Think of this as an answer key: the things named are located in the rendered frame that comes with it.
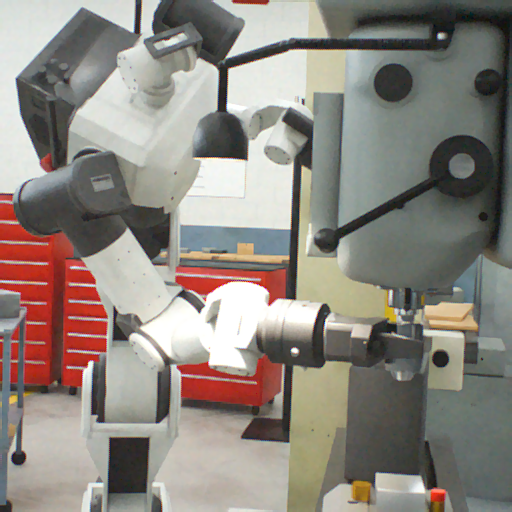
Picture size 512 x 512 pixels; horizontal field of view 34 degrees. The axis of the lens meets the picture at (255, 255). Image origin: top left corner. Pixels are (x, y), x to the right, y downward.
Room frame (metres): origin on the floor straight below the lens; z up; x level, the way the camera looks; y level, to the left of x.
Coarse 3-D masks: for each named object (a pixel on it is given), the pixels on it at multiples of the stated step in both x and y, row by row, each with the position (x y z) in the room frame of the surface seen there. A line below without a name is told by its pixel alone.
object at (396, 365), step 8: (400, 336) 1.05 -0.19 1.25; (408, 336) 1.04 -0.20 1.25; (416, 336) 1.05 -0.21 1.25; (392, 360) 1.05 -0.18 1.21; (400, 360) 1.05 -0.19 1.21; (408, 360) 1.04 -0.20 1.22; (416, 360) 1.05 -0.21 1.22; (392, 368) 1.05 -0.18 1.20; (400, 368) 1.05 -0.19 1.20; (408, 368) 1.04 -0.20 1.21; (416, 368) 1.05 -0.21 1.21
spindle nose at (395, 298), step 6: (390, 294) 1.06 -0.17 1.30; (396, 294) 1.05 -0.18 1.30; (402, 294) 1.05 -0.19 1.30; (414, 294) 1.04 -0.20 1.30; (420, 294) 1.05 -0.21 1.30; (390, 300) 1.06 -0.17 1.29; (396, 300) 1.05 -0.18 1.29; (402, 300) 1.05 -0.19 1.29; (414, 300) 1.04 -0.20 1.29; (420, 300) 1.05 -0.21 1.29; (390, 306) 1.06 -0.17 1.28; (396, 306) 1.05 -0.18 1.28; (402, 306) 1.05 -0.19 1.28; (414, 306) 1.04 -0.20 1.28; (420, 306) 1.05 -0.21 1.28
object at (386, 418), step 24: (384, 360) 1.36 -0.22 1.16; (360, 384) 1.35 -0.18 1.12; (384, 384) 1.34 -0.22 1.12; (408, 384) 1.33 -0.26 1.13; (360, 408) 1.35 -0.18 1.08; (384, 408) 1.34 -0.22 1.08; (408, 408) 1.33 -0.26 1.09; (360, 432) 1.35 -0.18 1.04; (384, 432) 1.34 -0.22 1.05; (408, 432) 1.33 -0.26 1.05; (360, 456) 1.35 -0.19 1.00; (384, 456) 1.34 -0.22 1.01; (408, 456) 1.33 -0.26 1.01; (360, 480) 1.35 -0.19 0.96
